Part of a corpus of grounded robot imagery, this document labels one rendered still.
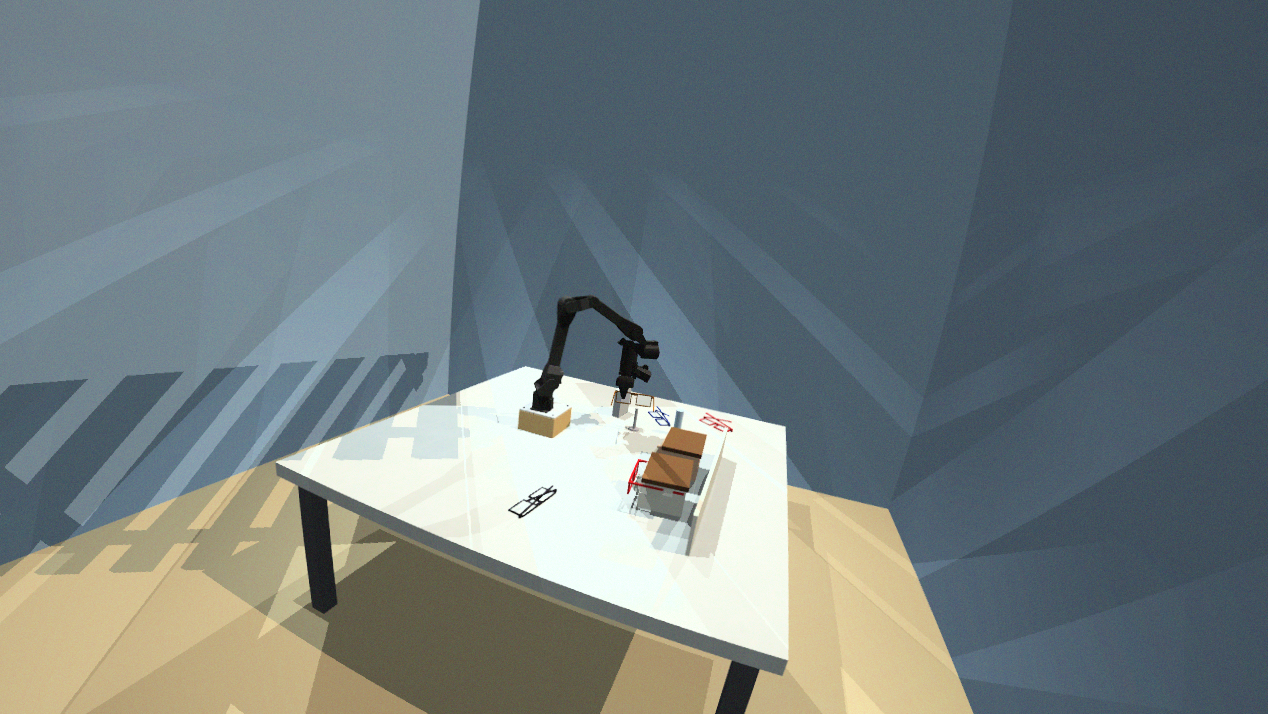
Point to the black-framed glasses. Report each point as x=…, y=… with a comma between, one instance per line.
x=524, y=507

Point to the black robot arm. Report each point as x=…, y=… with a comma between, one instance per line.
x=567, y=307

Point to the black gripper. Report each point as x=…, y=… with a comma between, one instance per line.
x=625, y=381

